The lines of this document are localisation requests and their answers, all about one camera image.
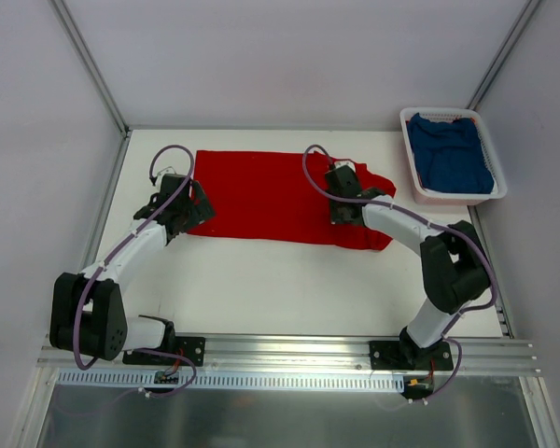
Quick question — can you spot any white plastic basket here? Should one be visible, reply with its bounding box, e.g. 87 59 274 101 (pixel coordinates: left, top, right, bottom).
399 107 508 206

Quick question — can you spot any blue t shirt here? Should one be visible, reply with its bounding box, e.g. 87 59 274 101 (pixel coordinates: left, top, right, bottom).
407 114 495 194

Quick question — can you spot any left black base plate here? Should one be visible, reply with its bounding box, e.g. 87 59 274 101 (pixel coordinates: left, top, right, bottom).
122 336 206 367

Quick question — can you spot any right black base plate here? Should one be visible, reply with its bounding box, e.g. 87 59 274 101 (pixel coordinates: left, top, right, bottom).
369 341 454 371

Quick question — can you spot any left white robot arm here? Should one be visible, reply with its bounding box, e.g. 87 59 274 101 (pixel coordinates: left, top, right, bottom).
49 174 215 364

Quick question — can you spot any aluminium mounting rail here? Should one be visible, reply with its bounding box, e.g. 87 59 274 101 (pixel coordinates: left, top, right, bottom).
36 329 542 377

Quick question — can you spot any aluminium frame post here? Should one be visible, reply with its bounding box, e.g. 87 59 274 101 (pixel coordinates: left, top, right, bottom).
48 0 130 138
467 0 544 110

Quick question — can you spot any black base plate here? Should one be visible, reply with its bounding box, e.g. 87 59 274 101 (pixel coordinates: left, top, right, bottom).
369 341 454 371
122 336 206 367

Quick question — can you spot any red t shirt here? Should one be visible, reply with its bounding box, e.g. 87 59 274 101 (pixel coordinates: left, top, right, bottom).
189 150 392 251

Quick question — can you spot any left aluminium frame post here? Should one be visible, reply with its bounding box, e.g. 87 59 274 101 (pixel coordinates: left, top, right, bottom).
48 0 130 138

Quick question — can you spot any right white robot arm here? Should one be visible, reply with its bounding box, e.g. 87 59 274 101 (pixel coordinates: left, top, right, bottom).
325 163 493 371

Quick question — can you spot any white slotted cable duct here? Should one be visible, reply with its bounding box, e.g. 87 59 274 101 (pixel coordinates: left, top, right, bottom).
57 369 405 394

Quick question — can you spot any right aluminium frame post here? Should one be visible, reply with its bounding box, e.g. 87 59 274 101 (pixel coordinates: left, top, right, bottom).
467 0 544 110

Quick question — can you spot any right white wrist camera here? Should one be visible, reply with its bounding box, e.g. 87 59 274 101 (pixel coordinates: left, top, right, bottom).
333 160 356 171

